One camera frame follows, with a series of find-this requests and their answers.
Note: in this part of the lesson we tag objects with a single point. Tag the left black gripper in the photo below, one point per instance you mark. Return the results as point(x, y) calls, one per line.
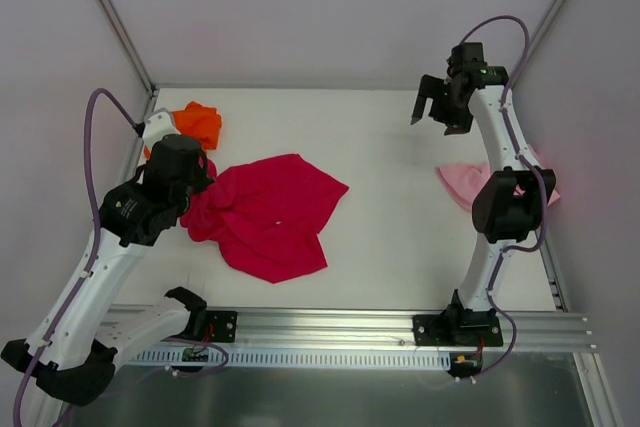
point(198, 179)

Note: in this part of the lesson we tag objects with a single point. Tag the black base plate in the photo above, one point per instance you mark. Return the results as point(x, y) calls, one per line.
point(221, 326)
point(441, 331)

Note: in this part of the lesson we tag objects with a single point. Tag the orange t shirt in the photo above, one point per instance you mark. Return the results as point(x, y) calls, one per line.
point(197, 121)

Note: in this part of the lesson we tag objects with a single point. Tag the right aluminium frame post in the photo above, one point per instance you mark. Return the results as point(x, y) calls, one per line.
point(540, 32)

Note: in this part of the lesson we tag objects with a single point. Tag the white slotted cable duct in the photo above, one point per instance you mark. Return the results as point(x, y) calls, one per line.
point(184, 356)

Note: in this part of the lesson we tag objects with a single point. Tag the aluminium frame post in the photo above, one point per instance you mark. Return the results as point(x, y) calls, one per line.
point(123, 38)
point(540, 32)

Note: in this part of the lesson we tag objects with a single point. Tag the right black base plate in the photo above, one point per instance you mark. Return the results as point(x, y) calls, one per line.
point(441, 331)

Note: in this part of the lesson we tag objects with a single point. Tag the red t shirt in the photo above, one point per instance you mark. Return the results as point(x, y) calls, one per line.
point(266, 216)

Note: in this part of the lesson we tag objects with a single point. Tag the pink t shirt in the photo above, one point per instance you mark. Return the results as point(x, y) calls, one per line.
point(463, 181)

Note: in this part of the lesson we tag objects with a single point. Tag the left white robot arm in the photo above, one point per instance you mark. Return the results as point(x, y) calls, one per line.
point(71, 356)

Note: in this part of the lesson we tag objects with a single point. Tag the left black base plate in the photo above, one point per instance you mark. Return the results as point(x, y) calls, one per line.
point(221, 326)

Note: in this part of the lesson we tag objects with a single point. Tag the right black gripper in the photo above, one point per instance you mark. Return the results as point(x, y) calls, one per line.
point(445, 101)

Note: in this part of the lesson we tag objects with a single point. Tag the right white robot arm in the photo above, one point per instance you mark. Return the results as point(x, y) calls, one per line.
point(510, 206)

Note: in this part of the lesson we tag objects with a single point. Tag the aluminium mounting rail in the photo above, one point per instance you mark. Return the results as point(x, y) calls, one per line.
point(553, 331)

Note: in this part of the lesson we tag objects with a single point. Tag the left aluminium frame post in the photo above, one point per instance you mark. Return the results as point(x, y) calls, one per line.
point(123, 38)

